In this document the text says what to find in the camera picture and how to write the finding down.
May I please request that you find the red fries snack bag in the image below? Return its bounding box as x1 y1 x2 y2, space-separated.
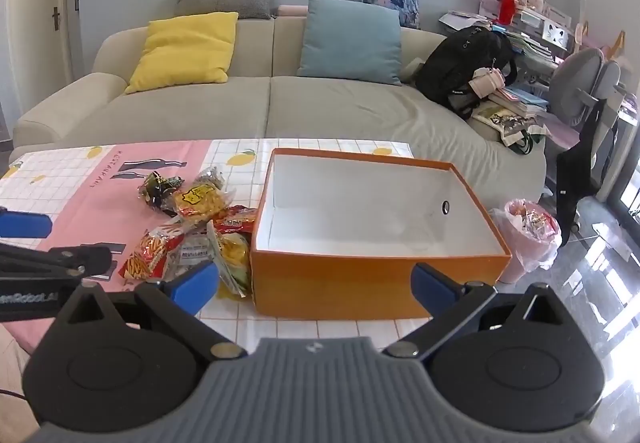
118 219 186 281

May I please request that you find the yellow chips clear bag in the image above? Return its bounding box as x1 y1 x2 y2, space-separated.
207 221 250 299

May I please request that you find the red foil snack bag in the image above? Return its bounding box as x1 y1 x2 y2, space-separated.
213 205 257 235

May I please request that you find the white candies clear bag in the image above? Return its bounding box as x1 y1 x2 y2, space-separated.
167 227 214 278

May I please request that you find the pink white patterned tablecloth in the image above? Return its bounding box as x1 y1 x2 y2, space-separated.
1 139 431 351

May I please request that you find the dark green snack packet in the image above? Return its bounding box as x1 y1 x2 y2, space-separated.
138 171 184 217

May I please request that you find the yellow label snack bag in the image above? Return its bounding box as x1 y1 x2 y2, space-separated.
174 183 231 221

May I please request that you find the pink trash bin bag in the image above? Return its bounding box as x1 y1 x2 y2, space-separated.
489 200 562 284

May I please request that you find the brown nuts clear packet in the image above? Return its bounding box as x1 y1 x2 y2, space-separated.
193 166 226 191

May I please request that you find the orange cardboard box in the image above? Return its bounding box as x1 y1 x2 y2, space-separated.
250 148 511 321

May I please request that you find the black jacket on chair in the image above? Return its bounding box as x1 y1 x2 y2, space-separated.
556 100 605 247

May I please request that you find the printed tote bag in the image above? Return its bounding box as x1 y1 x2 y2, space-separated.
472 102 548 155

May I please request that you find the stack of books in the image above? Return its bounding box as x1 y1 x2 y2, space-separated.
488 88 549 118

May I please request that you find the beige sofa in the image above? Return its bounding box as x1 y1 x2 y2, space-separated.
13 18 547 208

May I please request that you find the black backpack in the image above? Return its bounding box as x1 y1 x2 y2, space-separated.
413 25 518 119

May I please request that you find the yellow cushion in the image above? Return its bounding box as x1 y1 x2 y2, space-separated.
125 12 239 94

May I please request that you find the grey desk chair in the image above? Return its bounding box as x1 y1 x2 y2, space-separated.
544 49 634 234

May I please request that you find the white door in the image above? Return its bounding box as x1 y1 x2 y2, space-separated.
6 0 73 114

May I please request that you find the cluttered pink desk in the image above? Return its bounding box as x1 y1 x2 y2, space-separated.
438 0 574 93

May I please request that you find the teal cushion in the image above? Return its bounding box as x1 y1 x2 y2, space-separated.
297 0 401 86

